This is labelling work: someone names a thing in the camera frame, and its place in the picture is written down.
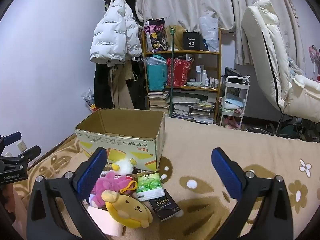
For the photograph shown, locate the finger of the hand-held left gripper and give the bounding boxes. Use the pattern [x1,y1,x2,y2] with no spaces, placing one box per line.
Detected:
[0,131,22,154]
[0,145,42,167]

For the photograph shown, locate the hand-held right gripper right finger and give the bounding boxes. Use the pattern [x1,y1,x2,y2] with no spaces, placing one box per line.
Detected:
[211,147,294,240]

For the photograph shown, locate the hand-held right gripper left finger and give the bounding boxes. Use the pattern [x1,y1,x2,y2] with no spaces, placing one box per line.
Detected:
[26,147,110,240]

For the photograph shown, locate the pink plush toy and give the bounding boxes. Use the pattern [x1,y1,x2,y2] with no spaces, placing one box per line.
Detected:
[90,170,130,207]

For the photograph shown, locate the white fluffy duck plush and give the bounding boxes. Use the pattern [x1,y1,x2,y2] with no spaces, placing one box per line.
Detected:
[111,158,137,175]

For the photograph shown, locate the pale pink card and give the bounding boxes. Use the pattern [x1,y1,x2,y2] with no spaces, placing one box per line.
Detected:
[86,204,124,237]

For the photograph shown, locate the printed cardboard box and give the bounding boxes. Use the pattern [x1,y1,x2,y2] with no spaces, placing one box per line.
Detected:
[74,108,165,172]

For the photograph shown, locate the yellow dog plush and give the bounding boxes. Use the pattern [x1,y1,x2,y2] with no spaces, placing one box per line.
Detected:
[101,180,153,228]

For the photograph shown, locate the green tissue pack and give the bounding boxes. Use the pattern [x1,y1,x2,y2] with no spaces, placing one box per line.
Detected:
[136,173,163,202]

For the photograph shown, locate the black tissue pack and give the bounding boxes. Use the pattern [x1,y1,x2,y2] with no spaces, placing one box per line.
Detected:
[149,189,182,222]

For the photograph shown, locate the beige printed blanket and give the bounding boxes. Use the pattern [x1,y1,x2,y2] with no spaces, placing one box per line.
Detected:
[12,116,320,240]

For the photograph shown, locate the messy pile of books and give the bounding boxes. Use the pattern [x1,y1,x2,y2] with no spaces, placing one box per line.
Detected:
[171,90,215,124]

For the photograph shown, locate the plastic bag with snacks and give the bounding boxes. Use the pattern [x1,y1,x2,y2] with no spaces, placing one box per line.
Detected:
[81,89,97,113]

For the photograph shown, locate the black coat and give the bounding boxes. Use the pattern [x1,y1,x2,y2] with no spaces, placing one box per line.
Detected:
[94,61,114,109]

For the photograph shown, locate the white trolley cart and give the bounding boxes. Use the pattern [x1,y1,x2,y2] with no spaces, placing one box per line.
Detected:
[219,76,250,130]

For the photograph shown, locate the beige pants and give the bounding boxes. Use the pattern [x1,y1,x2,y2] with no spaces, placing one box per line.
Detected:
[110,64,135,110]

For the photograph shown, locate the dark hanging garment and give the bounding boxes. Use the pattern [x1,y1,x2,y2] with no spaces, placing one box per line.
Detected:
[125,55,148,110]

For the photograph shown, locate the group of cosmetic bottles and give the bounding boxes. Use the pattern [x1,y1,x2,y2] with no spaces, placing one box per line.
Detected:
[195,65,219,88]

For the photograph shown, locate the stack of books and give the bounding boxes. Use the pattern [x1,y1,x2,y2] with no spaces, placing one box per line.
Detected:
[147,91,170,113]

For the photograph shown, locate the green pole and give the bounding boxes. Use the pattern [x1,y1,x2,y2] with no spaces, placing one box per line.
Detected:
[168,29,175,118]

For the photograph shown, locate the red bag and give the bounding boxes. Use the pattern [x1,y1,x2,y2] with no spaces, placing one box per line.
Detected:
[167,57,193,88]

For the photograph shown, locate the teal bag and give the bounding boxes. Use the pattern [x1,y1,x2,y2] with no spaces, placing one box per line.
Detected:
[146,54,168,92]

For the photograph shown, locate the wooden shelf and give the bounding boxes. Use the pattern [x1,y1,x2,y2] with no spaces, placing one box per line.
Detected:
[141,27,222,125]

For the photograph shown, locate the white recliner chair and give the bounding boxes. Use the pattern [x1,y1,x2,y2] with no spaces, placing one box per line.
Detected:
[240,0,320,124]

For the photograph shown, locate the black box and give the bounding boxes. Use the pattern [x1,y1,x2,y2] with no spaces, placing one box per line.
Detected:
[183,32,200,51]

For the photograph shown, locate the white puffer jacket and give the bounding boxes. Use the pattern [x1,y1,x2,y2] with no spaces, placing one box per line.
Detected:
[89,0,144,64]

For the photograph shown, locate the white plastic bag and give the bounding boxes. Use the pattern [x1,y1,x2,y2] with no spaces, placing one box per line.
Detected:
[199,16,220,52]

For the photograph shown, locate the blonde wig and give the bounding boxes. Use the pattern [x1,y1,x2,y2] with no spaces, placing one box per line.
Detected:
[164,25,187,51]

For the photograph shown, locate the pink fan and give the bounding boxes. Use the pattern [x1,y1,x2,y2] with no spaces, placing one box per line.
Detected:
[309,45,320,63]

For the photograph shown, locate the patterned black pink bag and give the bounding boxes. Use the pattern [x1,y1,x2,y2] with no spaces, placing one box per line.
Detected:
[144,18,168,53]

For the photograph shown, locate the pale floral curtain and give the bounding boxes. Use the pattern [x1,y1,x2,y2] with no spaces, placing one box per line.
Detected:
[136,0,300,67]

